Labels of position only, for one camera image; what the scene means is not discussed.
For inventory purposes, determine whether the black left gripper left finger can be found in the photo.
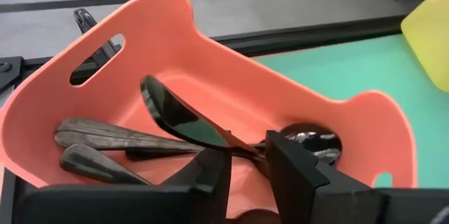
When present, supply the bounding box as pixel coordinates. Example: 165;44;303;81
17;148;232;224

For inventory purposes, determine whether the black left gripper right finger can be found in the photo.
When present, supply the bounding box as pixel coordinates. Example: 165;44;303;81
264;129;449;224

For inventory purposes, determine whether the black spoon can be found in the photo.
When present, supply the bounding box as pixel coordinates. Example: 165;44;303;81
54;117;343;166
60;143;152;185

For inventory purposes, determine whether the large steel spoon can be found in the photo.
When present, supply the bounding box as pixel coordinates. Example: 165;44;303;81
140;74;269;176

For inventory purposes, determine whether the green table mat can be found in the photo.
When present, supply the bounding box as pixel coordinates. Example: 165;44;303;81
254;34;449;190

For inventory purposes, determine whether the orange plastic bin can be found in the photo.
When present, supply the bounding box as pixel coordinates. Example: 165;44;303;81
0;0;418;220

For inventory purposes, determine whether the black table clamp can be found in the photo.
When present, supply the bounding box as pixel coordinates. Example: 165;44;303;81
72;8;123;77

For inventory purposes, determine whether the yellow plastic bin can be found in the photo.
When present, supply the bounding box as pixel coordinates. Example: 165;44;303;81
401;0;449;93

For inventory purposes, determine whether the black aluminium table frame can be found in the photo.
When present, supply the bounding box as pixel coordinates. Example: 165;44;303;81
0;13;411;91

